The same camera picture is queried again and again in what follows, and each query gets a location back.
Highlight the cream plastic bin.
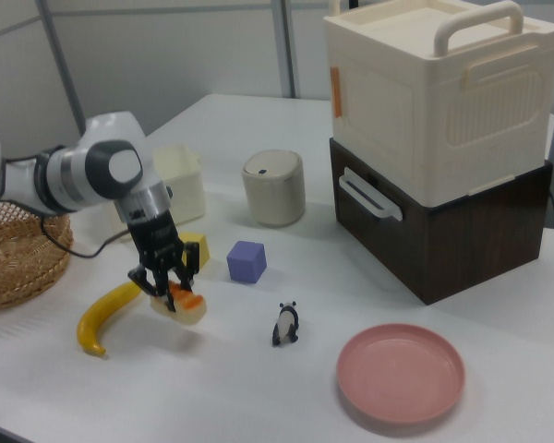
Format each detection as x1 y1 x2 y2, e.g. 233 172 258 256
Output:
106 142 208 233

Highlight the pink plastic plate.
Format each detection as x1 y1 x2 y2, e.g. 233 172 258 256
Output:
335 323 467 423

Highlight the small panda figurine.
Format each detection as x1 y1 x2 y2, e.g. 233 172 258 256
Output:
271 300 301 348

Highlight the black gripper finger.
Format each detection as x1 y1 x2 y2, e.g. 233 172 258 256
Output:
126 264 178 315
177 240 203 294

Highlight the orange tape strip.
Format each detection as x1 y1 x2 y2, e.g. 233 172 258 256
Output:
330 66 346 117

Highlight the woven wicker basket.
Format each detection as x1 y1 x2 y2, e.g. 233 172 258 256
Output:
0 202 76 311

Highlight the cream storage box with handle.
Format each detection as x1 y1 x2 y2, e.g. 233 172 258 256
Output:
322 0 554 208

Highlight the dark wood drawer box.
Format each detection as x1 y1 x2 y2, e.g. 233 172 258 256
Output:
328 137 554 307

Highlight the beige lidded trash can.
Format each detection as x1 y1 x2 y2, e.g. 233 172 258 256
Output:
239 148 307 228

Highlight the grey partition post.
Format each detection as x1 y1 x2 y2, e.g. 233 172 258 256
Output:
35 0 88 138
271 0 302 100

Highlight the toy bread loaf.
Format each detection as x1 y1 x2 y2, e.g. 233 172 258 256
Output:
148 281 210 328

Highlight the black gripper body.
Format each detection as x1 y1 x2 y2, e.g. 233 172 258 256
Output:
126 210 187 279

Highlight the yellow toy banana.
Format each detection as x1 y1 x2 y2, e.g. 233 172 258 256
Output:
76 281 142 357

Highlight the yellow foam cube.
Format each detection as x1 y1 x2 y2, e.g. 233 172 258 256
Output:
178 231 212 269

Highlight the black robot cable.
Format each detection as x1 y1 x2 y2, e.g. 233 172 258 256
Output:
0 146 136 259

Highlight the purple foam cube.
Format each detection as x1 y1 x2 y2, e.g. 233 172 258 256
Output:
225 239 269 285

